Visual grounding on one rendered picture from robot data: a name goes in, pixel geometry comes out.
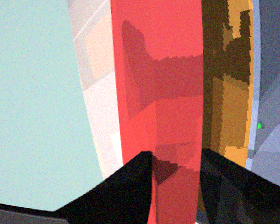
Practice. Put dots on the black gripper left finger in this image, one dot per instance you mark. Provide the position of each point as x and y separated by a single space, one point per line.
123 198

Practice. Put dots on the red lid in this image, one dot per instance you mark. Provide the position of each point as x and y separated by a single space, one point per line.
159 68

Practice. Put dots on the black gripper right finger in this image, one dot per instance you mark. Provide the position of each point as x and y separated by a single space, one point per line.
235 195

